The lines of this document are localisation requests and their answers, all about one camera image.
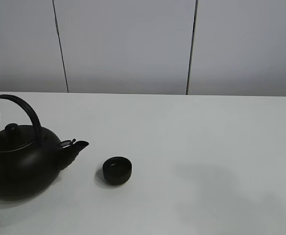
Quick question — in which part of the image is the black cast iron teapot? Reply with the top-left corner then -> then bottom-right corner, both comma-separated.
0,94 -> 89,201

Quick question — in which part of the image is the small black teacup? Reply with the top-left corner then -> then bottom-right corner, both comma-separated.
102,156 -> 132,186

